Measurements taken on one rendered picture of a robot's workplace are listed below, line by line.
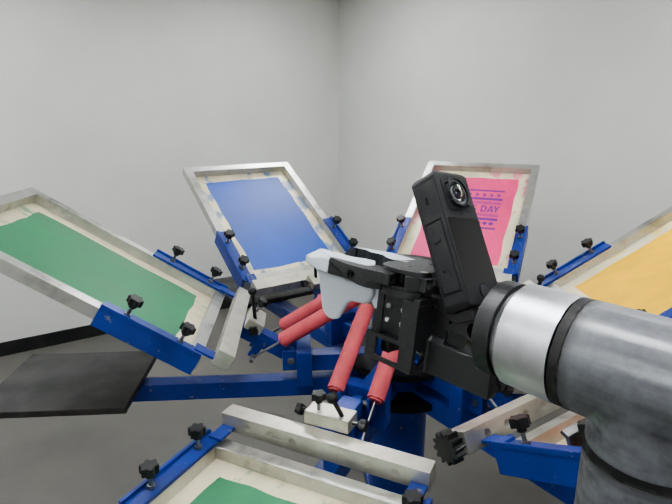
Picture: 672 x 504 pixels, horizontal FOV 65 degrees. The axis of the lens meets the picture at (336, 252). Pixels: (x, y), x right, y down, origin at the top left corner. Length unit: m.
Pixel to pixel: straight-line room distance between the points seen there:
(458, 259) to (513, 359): 0.08
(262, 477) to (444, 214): 1.08
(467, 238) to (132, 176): 4.37
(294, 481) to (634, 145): 2.77
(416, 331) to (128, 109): 4.36
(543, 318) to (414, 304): 0.10
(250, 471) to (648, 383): 1.19
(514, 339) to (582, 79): 3.37
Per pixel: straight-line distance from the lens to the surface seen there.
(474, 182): 2.91
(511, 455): 1.23
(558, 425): 1.37
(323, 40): 5.48
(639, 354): 0.34
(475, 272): 0.42
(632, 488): 0.37
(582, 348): 0.35
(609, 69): 3.62
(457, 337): 0.42
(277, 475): 1.39
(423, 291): 0.42
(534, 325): 0.37
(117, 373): 2.00
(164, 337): 1.54
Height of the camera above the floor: 1.81
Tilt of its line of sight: 15 degrees down
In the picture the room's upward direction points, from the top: straight up
